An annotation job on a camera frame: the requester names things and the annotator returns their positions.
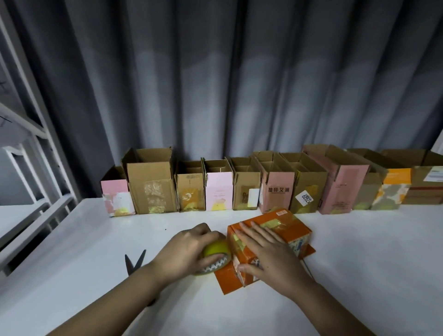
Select person's right hand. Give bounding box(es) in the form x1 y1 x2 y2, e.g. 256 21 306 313
236 221 315 300

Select person's left hand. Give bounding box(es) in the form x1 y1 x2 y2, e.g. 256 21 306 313
150 222 230 285

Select yellow tape roll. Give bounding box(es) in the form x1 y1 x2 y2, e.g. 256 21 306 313
193 239 233 277

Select orange white patterned cardboard box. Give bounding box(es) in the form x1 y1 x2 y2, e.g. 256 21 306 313
212 208 317 296

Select black scissors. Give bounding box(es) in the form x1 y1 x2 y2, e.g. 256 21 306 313
124 248 157 307

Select taped brown cardboard box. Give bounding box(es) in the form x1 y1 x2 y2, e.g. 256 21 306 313
175 160 207 213

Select pink and yellow printed box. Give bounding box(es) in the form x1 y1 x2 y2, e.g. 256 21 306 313
203 158 235 213

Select pink lettered cardboard box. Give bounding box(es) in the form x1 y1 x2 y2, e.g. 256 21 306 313
252 151 296 215
302 143 372 216

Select brown box with barcode label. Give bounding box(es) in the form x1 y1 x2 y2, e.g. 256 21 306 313
121 146 180 216

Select brown box with white label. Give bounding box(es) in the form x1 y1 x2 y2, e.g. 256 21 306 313
227 156 263 211

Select pink green printed cardboard box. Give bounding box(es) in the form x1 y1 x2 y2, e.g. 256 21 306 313
100 165 137 218

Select orange and white carton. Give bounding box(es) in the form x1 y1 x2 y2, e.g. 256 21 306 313
371 168 413 211

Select person's left forearm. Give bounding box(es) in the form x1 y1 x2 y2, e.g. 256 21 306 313
48 264 168 336

